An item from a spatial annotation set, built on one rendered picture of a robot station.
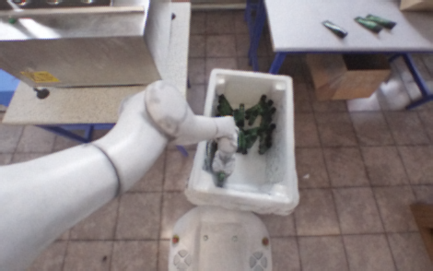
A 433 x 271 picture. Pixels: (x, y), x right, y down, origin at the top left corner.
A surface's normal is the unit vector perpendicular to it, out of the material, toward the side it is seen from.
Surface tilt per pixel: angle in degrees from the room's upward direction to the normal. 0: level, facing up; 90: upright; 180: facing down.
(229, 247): 0
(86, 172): 54
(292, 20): 0
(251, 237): 1
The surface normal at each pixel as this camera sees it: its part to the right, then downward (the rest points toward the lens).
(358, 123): 0.00, -0.33
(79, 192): 0.89, -0.11
